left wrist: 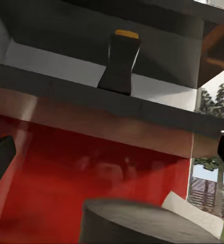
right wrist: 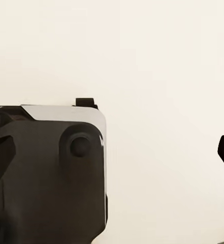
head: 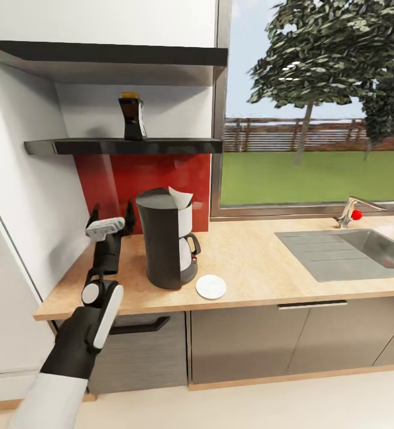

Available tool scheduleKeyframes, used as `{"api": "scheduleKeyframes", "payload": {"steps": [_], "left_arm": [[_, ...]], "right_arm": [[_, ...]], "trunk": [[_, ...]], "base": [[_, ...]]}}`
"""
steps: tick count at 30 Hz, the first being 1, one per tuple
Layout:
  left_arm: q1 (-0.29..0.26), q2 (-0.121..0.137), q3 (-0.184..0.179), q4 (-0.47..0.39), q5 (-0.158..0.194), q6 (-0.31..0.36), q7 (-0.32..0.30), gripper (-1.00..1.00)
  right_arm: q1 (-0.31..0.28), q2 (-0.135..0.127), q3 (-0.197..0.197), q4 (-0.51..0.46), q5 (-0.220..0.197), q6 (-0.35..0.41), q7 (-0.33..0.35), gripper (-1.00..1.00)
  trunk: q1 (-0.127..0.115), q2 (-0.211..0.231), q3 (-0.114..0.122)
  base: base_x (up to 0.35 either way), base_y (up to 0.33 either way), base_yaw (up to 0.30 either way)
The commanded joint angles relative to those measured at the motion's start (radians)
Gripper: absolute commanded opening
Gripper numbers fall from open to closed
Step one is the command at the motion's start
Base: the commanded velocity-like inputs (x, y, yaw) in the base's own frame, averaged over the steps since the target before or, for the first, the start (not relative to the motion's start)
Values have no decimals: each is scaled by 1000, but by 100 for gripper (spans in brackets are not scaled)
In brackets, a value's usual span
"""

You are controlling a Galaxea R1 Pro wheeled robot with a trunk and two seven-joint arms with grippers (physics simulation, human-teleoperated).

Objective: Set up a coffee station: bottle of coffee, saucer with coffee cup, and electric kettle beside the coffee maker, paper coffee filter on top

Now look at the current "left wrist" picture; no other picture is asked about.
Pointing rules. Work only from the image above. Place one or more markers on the fixed window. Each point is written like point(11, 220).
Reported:
point(206, 185)

